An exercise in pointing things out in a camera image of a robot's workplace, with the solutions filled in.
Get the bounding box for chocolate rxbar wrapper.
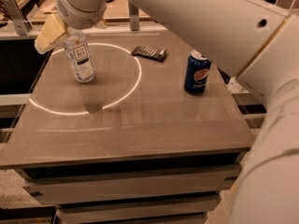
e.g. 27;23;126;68
131;46;166;62

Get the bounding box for left metal bracket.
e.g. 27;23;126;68
0;0;32;35

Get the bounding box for middle metal bracket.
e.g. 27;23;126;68
128;3;139;31

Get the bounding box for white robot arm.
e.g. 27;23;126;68
36;0;299;224

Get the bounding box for grey drawer cabinet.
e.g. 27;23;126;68
19;153;241;224

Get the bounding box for metal bracket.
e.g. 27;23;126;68
0;0;32;35
128;3;139;31

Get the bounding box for blue pepsi can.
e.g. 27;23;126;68
184;50;211;95

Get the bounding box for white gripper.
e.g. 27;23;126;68
35;0;107;54

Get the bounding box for clear plastic water bottle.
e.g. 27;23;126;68
63;29;95;83

